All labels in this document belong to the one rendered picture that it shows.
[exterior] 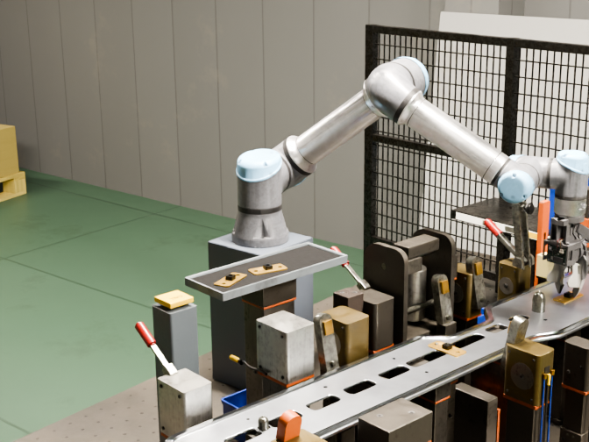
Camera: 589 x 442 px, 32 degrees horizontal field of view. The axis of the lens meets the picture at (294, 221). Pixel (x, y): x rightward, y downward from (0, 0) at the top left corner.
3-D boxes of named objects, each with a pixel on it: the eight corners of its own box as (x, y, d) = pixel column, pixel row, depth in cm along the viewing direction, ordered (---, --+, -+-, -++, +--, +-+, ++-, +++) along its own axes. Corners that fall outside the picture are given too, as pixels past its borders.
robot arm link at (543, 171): (500, 160, 242) (547, 164, 238) (512, 150, 252) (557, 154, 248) (500, 192, 245) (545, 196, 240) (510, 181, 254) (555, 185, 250)
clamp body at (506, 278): (511, 395, 270) (518, 268, 260) (482, 382, 277) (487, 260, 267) (526, 387, 274) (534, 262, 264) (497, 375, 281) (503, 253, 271)
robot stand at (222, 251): (212, 379, 280) (207, 241, 269) (260, 355, 295) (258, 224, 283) (266, 399, 268) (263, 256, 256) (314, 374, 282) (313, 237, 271)
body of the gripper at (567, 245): (541, 262, 249) (543, 215, 246) (561, 254, 255) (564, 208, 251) (567, 269, 244) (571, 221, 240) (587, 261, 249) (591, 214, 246)
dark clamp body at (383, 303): (372, 456, 240) (374, 304, 229) (337, 438, 248) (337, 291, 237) (393, 446, 244) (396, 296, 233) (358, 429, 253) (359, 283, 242)
